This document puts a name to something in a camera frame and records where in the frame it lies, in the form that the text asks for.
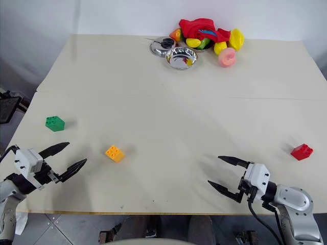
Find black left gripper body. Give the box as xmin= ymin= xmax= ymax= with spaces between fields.
xmin=33 ymin=159 xmax=64 ymax=186

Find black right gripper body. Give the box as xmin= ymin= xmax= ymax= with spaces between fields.
xmin=237 ymin=176 xmax=259 ymax=204

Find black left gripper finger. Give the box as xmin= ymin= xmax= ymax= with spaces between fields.
xmin=38 ymin=141 xmax=71 ymax=159
xmin=58 ymin=158 xmax=88 ymax=183

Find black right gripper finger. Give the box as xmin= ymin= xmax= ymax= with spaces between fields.
xmin=217 ymin=155 xmax=254 ymax=169
xmin=207 ymin=180 xmax=243 ymax=204

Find green toy brick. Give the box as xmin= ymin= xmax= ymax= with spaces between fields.
xmin=45 ymin=115 xmax=66 ymax=132

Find orange toy brick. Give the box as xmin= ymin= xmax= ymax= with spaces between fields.
xmin=105 ymin=145 xmax=126 ymax=163

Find dark metal foot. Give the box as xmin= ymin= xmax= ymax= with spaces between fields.
xmin=98 ymin=222 xmax=123 ymax=245
xmin=234 ymin=229 xmax=259 ymax=245

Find white crumpled sheet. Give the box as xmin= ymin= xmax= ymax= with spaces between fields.
xmin=14 ymin=211 xmax=29 ymax=236

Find black screen on stand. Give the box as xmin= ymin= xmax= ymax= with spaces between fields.
xmin=0 ymin=90 xmax=29 ymax=125

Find red toy brick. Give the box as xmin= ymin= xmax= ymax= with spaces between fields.
xmin=290 ymin=143 xmax=314 ymax=161

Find pink toy peach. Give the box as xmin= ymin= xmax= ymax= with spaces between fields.
xmin=217 ymin=47 xmax=237 ymax=68

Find yellow toy lemon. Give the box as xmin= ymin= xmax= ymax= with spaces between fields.
xmin=213 ymin=41 xmax=228 ymax=56

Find empty steel bowl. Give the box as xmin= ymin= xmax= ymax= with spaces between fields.
xmin=164 ymin=46 xmax=199 ymax=70

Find steel bowl with toy fruit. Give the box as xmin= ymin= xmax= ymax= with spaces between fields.
xmin=178 ymin=38 xmax=215 ymax=53

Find green toy pepper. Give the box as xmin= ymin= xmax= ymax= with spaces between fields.
xmin=196 ymin=38 xmax=212 ymax=50

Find yellow toy starfruit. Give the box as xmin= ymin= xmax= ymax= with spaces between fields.
xmin=228 ymin=28 xmax=245 ymax=52

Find yellow toy mango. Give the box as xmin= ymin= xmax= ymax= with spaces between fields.
xmin=185 ymin=37 xmax=201 ymax=48

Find steel pot lid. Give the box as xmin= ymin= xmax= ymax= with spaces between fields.
xmin=149 ymin=36 xmax=180 ymax=58

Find red cloth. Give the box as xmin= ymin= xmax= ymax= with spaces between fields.
xmin=178 ymin=17 xmax=232 ymax=43

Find orange red toy fruit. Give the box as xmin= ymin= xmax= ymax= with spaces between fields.
xmin=169 ymin=28 xmax=183 ymax=42

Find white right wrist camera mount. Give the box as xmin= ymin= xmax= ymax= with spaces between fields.
xmin=243 ymin=162 xmax=271 ymax=202

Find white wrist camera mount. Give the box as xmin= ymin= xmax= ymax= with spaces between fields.
xmin=14 ymin=148 xmax=44 ymax=190
xmin=243 ymin=162 xmax=271 ymax=202

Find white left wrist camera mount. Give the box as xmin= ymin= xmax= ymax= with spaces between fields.
xmin=14 ymin=148 xmax=44 ymax=190

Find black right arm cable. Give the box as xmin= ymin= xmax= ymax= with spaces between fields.
xmin=247 ymin=198 xmax=285 ymax=245

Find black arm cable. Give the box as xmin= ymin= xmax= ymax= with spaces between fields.
xmin=0 ymin=144 xmax=19 ymax=164
xmin=247 ymin=198 xmax=285 ymax=245

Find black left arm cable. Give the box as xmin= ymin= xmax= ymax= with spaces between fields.
xmin=0 ymin=144 xmax=19 ymax=164

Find black handled scissors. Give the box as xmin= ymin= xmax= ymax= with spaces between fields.
xmin=145 ymin=37 xmax=175 ymax=50

